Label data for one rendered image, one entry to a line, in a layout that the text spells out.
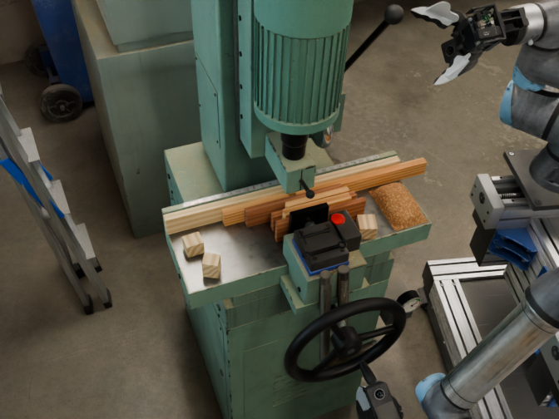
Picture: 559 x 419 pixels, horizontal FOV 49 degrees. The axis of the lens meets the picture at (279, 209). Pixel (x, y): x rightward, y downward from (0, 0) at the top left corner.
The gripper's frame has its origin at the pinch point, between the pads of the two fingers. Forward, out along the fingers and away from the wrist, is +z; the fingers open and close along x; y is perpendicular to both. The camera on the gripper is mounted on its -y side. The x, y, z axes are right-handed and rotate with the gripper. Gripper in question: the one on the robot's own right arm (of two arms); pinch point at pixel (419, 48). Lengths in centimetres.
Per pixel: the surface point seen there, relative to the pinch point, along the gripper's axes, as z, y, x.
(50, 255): 88, -161, 4
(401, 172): -7.8, -37.0, 18.9
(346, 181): 7.3, -36.3, 17.7
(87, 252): 72, -125, 10
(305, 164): 20.4, -23.7, 12.9
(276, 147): 24.5, -27.9, 7.1
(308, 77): 23.6, 0.1, 1.1
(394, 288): -5, -54, 47
